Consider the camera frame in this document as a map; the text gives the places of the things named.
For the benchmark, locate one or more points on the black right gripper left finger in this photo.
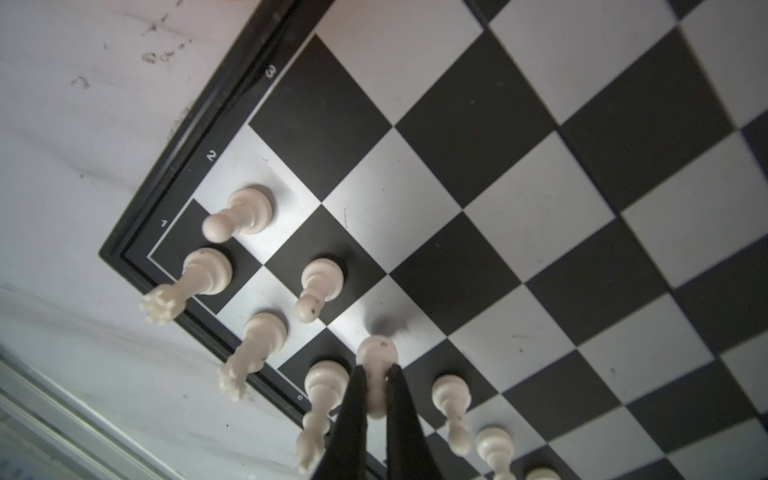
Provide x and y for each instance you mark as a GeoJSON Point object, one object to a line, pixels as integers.
{"type": "Point", "coordinates": [346, 455]}

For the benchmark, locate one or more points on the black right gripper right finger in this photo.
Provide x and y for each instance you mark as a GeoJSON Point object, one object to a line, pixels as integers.
{"type": "Point", "coordinates": [408, 453]}

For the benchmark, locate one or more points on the white chess pawn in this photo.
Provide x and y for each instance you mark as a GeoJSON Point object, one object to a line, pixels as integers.
{"type": "Point", "coordinates": [451, 395]}
{"type": "Point", "coordinates": [322, 280]}
{"type": "Point", "coordinates": [248, 211]}
{"type": "Point", "coordinates": [376, 355]}

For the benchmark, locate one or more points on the white chess bishop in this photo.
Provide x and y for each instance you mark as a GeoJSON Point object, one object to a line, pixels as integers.
{"type": "Point", "coordinates": [325, 385]}

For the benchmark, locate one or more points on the white chess piece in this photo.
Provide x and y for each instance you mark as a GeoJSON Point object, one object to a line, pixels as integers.
{"type": "Point", "coordinates": [496, 448]}

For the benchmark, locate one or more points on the white chess knight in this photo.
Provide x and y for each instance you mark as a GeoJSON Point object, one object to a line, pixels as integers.
{"type": "Point", "coordinates": [264, 335]}

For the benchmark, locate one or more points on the white chess rook corner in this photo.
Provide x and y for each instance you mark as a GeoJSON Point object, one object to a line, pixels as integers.
{"type": "Point", "coordinates": [206, 271]}

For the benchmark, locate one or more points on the black white chessboard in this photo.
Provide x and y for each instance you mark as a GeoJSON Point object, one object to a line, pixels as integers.
{"type": "Point", "coordinates": [562, 202]}

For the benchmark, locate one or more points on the aluminium front rail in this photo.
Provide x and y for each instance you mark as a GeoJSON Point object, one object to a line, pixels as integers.
{"type": "Point", "coordinates": [46, 434]}

